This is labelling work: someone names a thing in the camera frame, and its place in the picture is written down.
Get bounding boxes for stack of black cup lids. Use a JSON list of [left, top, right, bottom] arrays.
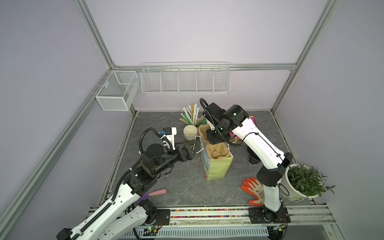
[[247, 147, 261, 166]]

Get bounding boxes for brown pulp cup carrier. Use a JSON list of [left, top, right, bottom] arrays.
[[198, 125, 231, 161]]

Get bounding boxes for long white wire shelf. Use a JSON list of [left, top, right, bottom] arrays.
[[141, 62, 232, 95]]

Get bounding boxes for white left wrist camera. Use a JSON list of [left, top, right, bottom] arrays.
[[160, 127, 177, 151]]

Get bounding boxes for potted green plant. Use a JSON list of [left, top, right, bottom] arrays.
[[279, 164, 335, 202]]

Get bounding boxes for green white paper bag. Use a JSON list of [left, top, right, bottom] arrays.
[[196, 137, 234, 181]]

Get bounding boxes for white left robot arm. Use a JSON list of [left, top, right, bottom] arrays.
[[57, 128, 195, 240]]

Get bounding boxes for paper cups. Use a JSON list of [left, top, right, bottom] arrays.
[[183, 125, 198, 141]]

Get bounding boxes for orange white work glove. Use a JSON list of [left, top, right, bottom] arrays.
[[241, 177, 265, 207]]

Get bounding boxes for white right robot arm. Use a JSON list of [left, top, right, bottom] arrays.
[[200, 98, 293, 223]]

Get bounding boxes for small white wire basket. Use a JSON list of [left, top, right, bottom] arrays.
[[96, 71, 140, 112]]

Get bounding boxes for bundle of wrapped straws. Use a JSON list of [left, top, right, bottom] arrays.
[[180, 104, 207, 127]]

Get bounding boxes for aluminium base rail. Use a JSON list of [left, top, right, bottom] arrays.
[[71, 203, 343, 240]]

